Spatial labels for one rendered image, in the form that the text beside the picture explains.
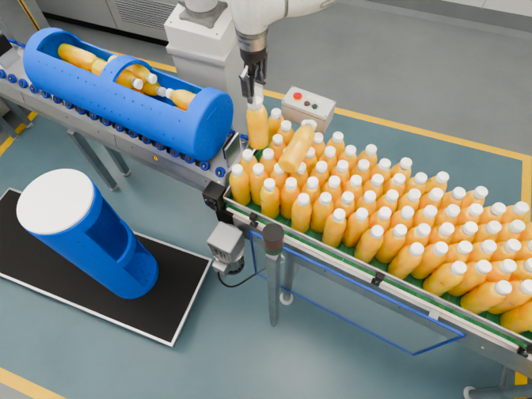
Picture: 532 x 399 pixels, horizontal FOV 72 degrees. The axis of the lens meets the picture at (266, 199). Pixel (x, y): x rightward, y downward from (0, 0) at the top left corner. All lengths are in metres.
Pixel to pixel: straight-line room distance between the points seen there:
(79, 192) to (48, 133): 1.87
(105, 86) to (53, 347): 1.56
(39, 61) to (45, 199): 0.60
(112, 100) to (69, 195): 0.40
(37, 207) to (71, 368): 1.16
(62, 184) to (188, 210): 1.15
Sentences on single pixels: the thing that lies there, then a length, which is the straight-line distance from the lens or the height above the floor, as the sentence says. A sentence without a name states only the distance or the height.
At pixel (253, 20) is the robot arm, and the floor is 1.64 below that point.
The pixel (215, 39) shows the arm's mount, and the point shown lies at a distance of 1.87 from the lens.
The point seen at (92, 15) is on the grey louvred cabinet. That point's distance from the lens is 4.02.
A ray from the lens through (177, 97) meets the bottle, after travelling 1.55.
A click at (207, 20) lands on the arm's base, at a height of 1.13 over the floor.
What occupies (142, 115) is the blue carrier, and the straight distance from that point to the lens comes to 1.50.
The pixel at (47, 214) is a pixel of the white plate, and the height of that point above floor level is 1.04.
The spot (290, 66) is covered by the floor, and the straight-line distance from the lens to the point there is 3.40.
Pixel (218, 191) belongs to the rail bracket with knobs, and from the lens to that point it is 1.42.
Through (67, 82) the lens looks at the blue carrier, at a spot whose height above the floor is 1.17.
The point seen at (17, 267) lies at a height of 0.15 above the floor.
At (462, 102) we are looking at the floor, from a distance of 3.42.
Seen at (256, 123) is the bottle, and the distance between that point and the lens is 1.27.
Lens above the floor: 2.20
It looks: 60 degrees down
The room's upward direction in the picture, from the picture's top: 3 degrees counter-clockwise
